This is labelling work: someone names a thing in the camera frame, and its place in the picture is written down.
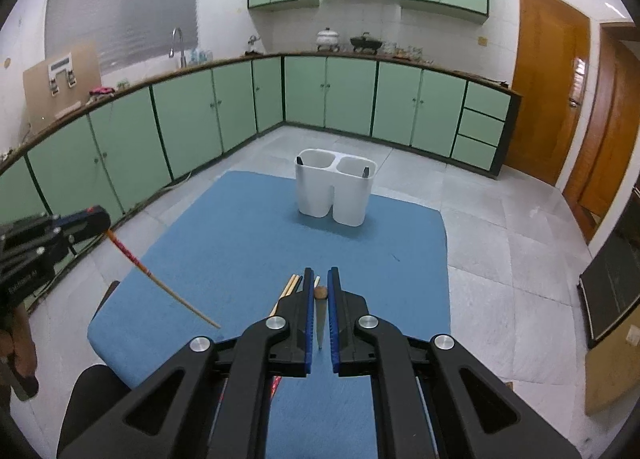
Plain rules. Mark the black wok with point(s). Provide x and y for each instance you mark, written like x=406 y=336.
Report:
x=366 y=42

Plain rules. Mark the grey utensil with brown end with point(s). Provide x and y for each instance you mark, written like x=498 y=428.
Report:
x=321 y=314

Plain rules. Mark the chrome faucet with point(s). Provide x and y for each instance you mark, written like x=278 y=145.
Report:
x=176 y=39

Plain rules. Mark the wooden door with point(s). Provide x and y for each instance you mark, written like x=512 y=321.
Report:
x=547 y=89

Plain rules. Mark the white cooking pot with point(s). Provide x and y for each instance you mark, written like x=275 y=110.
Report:
x=328 y=38

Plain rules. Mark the green lower kitchen cabinets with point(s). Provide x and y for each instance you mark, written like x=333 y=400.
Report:
x=350 y=94

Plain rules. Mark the black glass cabinet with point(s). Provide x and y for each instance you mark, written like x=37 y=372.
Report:
x=615 y=279

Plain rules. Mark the wooden doorway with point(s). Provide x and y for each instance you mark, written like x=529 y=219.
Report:
x=610 y=139

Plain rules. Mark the red cloth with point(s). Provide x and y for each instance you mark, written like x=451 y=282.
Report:
x=101 y=90

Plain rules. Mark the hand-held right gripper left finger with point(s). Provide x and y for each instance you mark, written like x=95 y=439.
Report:
x=309 y=324

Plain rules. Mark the clear bottles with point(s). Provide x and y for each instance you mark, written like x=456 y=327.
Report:
x=200 y=55

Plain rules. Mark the blue table mat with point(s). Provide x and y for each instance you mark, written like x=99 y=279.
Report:
x=240 y=239

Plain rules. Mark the white utensil holder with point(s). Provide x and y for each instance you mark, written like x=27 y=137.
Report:
x=320 y=189

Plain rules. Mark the window blind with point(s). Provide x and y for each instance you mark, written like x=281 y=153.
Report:
x=125 y=4

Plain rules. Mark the cardboard sheet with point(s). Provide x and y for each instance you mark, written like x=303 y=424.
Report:
x=612 y=379

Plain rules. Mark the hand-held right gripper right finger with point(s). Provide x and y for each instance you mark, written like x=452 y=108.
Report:
x=334 y=324

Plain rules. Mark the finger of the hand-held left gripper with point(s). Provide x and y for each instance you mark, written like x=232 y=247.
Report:
x=87 y=221

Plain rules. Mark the cardboard panel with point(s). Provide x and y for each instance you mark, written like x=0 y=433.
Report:
x=42 y=99

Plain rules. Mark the person's left hand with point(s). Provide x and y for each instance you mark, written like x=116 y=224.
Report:
x=22 y=349

